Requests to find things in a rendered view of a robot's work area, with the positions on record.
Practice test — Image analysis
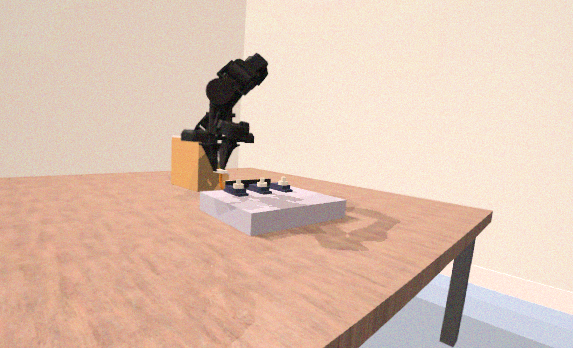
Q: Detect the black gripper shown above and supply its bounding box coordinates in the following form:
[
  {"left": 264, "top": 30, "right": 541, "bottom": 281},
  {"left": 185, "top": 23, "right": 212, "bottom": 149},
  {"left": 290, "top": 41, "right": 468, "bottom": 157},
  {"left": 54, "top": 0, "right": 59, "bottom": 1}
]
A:
[{"left": 181, "top": 108, "right": 254, "bottom": 172}]

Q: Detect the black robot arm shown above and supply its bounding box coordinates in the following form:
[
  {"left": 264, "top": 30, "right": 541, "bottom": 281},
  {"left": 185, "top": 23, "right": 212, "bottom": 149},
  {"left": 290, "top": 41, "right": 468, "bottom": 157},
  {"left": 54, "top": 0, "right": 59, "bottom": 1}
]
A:
[{"left": 194, "top": 53, "right": 268, "bottom": 140}]

